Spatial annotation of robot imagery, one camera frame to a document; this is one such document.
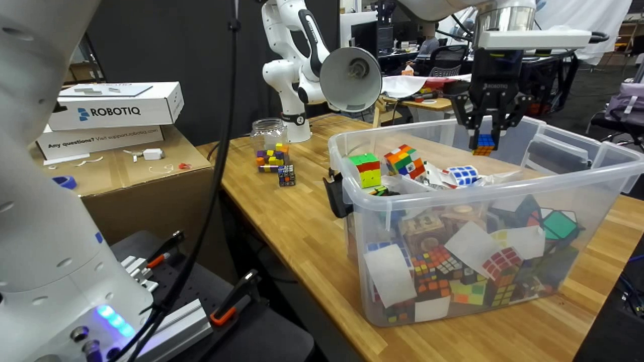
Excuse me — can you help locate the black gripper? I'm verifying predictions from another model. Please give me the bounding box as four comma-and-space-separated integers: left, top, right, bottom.
452, 48, 532, 148

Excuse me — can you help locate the small blue yellow Rubik's cube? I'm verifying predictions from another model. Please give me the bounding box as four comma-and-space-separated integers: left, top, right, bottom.
474, 130, 496, 156

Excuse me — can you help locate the white blue Rubik's cube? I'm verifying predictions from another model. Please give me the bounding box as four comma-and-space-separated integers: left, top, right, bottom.
445, 163, 482, 189

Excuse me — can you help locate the red white puzzle cube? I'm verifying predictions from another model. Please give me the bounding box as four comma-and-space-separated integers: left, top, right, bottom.
408, 156, 431, 181

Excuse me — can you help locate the rainbow striped puzzle cube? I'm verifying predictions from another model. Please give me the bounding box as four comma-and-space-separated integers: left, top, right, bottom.
382, 143, 418, 176

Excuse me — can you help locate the green topped Rubik's cube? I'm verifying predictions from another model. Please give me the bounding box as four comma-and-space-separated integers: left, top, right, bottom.
347, 150, 383, 191

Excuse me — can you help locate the red faced Rubik's cube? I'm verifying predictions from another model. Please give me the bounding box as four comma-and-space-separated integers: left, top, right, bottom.
481, 246, 524, 281

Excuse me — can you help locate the green orange Rubik's cube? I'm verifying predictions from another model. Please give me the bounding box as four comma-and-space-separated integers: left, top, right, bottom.
449, 278, 491, 309

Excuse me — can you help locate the blue silver puzzle cube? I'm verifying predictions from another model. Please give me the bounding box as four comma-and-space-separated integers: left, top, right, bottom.
275, 163, 298, 189

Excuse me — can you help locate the large brown cardboard box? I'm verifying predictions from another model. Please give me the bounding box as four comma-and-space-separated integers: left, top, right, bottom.
65, 125, 237, 284

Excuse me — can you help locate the white Robotiq box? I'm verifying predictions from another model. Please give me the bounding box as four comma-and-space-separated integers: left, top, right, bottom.
45, 80, 187, 133

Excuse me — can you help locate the flat white box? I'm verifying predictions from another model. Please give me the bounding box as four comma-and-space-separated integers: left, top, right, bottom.
33, 125, 166, 161

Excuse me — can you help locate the wooden background table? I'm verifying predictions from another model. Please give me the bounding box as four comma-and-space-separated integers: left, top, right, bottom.
380, 72, 505, 126

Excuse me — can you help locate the seated person dark hair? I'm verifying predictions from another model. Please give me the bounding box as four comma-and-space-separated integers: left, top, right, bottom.
412, 20, 445, 64

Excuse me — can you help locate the clear plastic storage bin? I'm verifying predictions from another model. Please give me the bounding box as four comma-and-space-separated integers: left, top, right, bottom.
325, 113, 644, 330

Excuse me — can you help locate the green black puzzle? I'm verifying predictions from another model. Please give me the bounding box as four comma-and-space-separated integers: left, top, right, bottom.
539, 207, 581, 245

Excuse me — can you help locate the white cloth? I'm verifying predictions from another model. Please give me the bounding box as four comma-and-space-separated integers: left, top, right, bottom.
534, 0, 635, 67

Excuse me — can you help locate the lilac bag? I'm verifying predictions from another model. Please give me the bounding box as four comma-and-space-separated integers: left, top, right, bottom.
602, 75, 644, 128

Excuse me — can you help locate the black computer monitor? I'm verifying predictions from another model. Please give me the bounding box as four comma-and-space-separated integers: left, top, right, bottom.
350, 17, 399, 58

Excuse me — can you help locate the clear glass jar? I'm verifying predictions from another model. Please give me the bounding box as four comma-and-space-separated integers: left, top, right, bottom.
249, 117, 294, 175

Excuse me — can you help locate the black orange bar clamp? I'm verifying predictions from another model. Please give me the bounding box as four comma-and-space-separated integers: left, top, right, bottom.
207, 267, 261, 330
137, 228, 187, 274

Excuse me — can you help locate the long aluminium extrusion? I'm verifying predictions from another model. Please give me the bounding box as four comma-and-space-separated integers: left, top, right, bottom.
133, 297, 217, 362

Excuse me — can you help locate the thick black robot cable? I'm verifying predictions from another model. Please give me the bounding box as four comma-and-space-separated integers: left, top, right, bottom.
122, 0, 243, 362

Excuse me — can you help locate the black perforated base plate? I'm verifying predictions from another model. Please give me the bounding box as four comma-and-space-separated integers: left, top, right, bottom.
108, 228, 317, 362

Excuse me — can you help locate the short aluminium extrusion bracket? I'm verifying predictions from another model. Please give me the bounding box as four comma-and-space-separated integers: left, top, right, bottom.
119, 250, 158, 289

